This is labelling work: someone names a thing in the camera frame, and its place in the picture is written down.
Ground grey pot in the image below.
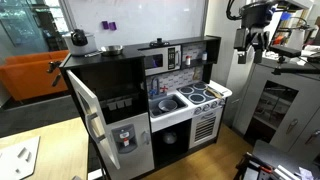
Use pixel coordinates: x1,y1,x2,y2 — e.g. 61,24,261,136
162,130,179,145

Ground black four-burner stovetop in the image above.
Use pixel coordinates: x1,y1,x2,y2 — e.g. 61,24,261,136
176,80,224,106

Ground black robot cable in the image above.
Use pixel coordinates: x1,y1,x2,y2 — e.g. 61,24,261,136
225,0,246,22

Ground blue-grey toy faucet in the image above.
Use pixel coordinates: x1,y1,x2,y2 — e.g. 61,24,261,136
149,76,161,98

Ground white toy oven door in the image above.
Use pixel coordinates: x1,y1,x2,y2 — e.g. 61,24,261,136
188,107,225,150

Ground white pot with black handle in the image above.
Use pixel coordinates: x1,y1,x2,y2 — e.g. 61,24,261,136
62,28,99,57

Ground grey metal bowl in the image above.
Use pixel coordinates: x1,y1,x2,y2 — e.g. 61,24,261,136
157,98,180,114

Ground black white toy kitchen unit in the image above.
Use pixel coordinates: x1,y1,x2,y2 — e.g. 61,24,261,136
58,34,234,180

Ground wooden spatula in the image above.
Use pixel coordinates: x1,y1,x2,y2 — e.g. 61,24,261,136
205,85,225,100

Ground light wooden desk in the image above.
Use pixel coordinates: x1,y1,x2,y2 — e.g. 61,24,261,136
0,116,91,180

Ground black red tool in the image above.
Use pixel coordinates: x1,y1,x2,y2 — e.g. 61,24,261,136
234,152,278,180

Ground white papers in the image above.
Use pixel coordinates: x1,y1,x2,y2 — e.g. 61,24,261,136
272,164,316,180

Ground dark grey table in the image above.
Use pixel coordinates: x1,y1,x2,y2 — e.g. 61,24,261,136
251,139,320,180

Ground whiteboard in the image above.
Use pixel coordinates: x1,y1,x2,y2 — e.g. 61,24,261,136
60,0,210,51

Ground black stereo camera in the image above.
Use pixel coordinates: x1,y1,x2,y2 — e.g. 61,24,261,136
268,44,303,59

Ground wooden slotted fork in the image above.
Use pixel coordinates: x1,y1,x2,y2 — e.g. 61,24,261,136
192,66,204,82

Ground silver toy microwave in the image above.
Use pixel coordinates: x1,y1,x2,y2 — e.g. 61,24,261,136
143,44,183,77

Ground black pan lid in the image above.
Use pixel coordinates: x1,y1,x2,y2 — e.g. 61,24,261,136
148,37,171,48

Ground white toy fridge freezer door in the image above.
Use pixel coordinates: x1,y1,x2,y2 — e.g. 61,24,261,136
65,69,122,171

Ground dark metal handle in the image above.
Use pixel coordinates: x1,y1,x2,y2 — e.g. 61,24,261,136
50,74,63,88
46,60,63,74

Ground orange sofa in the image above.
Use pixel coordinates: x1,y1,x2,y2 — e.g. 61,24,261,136
0,49,71,102

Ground grey metal cabinet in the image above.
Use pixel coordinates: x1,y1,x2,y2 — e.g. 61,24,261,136
231,61,320,163

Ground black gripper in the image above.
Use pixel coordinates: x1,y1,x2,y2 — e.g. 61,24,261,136
237,27,271,65

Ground grey sink basin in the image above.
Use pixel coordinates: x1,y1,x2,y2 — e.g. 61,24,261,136
148,93,189,119

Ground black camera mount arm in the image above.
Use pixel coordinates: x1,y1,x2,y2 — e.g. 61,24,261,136
271,55,320,76

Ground steel frying pan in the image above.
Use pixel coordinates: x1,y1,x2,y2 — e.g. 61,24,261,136
83,44,125,58

